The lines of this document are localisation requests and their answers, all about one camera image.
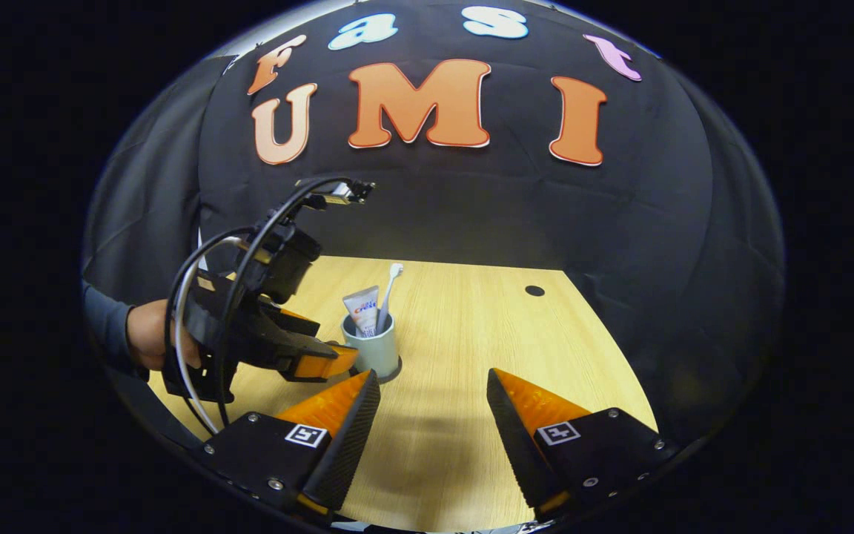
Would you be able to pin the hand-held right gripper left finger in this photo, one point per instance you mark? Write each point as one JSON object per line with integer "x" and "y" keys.
{"x": 349, "y": 445}

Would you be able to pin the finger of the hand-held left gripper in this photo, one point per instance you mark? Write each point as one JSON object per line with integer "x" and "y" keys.
{"x": 323, "y": 363}
{"x": 305, "y": 326}

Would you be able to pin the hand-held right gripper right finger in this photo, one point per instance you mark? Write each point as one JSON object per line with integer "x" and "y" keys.
{"x": 516, "y": 437}

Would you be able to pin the white toothpaste tube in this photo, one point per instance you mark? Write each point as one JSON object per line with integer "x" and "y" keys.
{"x": 362, "y": 308}

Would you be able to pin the dark brown round coaster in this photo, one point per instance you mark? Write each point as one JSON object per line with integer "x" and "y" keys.
{"x": 398, "y": 368}

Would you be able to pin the white toothbrush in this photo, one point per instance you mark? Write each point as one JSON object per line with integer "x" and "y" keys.
{"x": 391, "y": 285}

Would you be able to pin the wooden desktop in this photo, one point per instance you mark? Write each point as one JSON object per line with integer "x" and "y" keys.
{"x": 457, "y": 334}

